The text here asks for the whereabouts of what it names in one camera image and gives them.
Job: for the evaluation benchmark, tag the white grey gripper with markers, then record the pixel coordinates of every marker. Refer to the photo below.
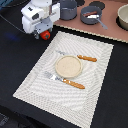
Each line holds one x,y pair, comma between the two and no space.
38,19

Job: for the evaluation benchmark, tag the red toy tomato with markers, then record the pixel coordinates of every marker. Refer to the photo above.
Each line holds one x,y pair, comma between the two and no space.
45,35

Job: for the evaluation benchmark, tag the white toy fish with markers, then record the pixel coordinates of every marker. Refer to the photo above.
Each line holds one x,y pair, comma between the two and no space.
93,16

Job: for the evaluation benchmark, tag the brown toy sausage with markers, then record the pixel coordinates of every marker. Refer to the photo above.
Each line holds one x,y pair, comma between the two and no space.
90,13

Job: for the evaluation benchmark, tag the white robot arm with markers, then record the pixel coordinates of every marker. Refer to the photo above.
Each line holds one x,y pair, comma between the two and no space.
41,2

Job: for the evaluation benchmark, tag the grey frying pan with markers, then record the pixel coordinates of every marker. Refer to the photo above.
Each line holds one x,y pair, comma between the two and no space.
92,21

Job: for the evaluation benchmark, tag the grey cooking pot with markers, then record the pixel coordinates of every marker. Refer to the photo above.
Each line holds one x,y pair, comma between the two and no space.
68,9

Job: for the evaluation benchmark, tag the beige round plate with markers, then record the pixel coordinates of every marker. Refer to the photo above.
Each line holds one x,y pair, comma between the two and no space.
68,66

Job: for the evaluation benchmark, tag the black stove burner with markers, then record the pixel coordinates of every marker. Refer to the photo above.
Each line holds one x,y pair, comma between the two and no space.
99,4

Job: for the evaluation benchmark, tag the beige woven placemat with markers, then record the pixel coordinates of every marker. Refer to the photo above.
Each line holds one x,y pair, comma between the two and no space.
67,79

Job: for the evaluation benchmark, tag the beige bowl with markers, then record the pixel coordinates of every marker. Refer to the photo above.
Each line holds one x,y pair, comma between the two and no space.
123,16

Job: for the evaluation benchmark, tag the fork with orange handle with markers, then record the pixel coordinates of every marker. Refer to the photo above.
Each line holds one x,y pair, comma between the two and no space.
69,82

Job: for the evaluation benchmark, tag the knife with orange handle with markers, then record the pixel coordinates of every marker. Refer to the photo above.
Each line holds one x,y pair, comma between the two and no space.
79,56

